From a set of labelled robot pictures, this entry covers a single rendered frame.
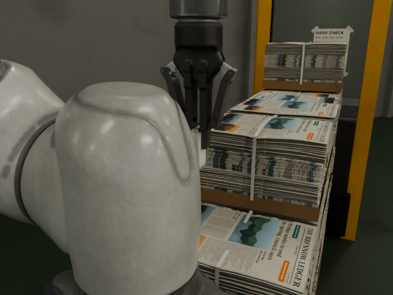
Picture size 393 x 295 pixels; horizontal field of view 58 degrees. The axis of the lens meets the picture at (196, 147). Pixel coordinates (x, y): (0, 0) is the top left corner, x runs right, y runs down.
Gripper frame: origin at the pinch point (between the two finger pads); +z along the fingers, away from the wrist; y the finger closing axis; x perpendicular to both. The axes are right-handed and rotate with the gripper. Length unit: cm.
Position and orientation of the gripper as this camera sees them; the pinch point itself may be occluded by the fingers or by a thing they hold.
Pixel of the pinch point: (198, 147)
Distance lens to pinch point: 60.3
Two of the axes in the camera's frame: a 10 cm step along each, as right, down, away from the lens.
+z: 0.0, 9.5, 3.0
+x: -4.0, 2.8, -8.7
